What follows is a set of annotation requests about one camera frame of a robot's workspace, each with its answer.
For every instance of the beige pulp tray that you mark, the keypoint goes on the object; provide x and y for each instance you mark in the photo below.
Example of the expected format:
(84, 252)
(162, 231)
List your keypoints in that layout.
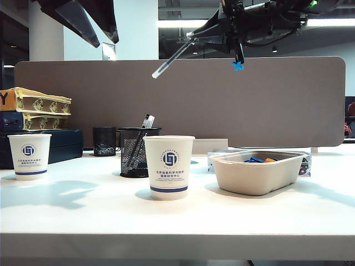
(249, 180)

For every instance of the orange plastic piece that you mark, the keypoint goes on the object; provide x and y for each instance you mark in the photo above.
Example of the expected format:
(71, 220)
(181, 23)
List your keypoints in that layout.
(270, 160)

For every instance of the black gel pen clear cap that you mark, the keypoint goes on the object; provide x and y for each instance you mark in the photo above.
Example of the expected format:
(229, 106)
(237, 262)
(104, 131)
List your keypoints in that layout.
(148, 122)
(172, 56)

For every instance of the white round pillar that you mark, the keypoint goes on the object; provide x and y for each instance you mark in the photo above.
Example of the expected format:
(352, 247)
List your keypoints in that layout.
(45, 41)

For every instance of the white divider foot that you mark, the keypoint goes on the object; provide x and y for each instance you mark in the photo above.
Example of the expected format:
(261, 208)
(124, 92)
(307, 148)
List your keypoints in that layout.
(314, 150)

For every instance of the blue cross-shaped piece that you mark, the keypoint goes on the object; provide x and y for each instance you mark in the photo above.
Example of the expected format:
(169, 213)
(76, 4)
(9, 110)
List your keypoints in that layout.
(238, 66)

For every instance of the black mesh pen holder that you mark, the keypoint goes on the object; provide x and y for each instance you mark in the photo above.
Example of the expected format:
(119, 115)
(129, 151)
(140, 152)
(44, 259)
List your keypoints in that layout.
(130, 158)

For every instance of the black and red office chair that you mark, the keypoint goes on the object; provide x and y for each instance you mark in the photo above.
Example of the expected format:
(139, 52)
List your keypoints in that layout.
(350, 124)

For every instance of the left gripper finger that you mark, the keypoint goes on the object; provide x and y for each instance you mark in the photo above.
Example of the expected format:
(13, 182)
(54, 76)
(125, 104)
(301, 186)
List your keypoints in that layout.
(75, 19)
(106, 19)

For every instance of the small framed wall sign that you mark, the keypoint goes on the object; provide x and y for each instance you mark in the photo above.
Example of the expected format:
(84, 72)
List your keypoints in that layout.
(108, 52)

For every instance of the brown desk divider panel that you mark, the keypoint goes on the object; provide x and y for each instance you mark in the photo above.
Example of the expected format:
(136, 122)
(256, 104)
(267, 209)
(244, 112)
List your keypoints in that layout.
(222, 105)

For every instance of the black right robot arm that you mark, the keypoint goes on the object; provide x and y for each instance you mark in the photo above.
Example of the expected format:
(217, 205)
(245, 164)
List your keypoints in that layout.
(277, 16)

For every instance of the black mug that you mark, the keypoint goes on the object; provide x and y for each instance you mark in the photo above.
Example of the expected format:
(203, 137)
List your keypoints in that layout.
(104, 141)

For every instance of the white paper cup blue logo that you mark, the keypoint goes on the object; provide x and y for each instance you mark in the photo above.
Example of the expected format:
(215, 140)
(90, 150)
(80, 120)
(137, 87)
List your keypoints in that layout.
(169, 181)
(29, 163)

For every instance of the blue plastic piece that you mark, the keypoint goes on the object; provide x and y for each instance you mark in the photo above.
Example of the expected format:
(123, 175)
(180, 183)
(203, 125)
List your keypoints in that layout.
(253, 159)

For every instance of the long ceiling light strip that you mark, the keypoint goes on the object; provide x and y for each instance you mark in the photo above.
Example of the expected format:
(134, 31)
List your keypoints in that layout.
(180, 23)

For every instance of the wooden toy boxes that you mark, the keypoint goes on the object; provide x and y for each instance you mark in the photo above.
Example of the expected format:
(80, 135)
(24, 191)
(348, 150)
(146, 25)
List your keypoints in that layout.
(41, 123)
(41, 104)

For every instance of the beige divider base block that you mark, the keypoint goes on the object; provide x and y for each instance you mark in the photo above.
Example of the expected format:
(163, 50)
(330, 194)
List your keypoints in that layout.
(210, 147)

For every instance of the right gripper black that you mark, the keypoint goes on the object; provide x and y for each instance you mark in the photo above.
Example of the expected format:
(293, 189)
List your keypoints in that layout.
(235, 19)

